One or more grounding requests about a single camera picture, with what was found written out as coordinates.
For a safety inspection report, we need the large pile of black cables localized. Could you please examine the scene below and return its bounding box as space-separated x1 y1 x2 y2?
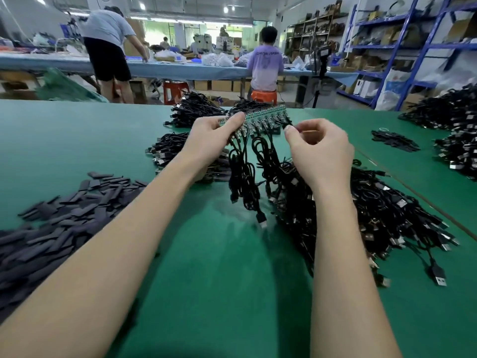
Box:
264 156 460 289

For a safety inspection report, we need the green plastic bag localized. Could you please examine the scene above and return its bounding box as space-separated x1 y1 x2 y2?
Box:
33 68 110 103

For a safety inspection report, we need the person's right forearm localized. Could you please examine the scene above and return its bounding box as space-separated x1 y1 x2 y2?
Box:
309 182 403 358

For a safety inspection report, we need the heap of finished black cables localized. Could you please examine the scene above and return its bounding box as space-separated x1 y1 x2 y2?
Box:
147 132 234 183

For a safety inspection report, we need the pile of black sleeve strips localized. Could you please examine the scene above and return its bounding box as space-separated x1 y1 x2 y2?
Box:
0 171 148 325

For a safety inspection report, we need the red plastic stool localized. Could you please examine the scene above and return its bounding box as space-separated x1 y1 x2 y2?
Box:
163 80 191 106

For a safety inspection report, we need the black tripod stand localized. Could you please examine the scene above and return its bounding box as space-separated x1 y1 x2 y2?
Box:
306 44 333 109

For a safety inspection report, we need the white plastic bag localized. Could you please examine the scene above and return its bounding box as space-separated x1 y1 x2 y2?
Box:
375 69 412 111

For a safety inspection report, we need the long blue work table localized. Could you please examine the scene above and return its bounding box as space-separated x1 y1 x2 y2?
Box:
0 52 359 90

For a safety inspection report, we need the person's right hand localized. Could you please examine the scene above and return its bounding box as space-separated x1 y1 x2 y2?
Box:
284 119 356 197

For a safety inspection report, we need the dark storage shelf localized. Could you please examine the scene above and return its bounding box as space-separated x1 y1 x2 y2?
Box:
287 2 348 61

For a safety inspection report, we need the joined bunch of black cables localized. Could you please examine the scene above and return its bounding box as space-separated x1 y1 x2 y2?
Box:
216 104 296 230

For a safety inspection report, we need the blue metal shelving rack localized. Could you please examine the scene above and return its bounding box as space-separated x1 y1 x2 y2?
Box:
335 0 477 111

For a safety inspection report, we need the small bundle of cables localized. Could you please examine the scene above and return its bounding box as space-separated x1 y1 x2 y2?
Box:
371 129 422 154

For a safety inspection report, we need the person's left forearm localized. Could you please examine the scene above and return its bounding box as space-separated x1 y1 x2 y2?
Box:
0 156 204 358

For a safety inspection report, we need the person's left hand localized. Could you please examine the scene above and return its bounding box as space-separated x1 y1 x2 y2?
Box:
179 111 247 178

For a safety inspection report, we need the bundle of black cables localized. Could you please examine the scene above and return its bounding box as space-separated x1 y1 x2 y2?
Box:
164 91 226 130
227 99 275 116

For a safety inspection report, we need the orange plastic stool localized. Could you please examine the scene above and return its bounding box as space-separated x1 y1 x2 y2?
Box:
250 89 279 106

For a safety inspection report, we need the huge heap of black cables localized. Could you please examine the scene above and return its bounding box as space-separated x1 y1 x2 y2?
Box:
398 84 477 182

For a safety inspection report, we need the open cardboard box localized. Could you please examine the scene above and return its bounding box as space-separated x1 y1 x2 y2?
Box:
0 89 38 100

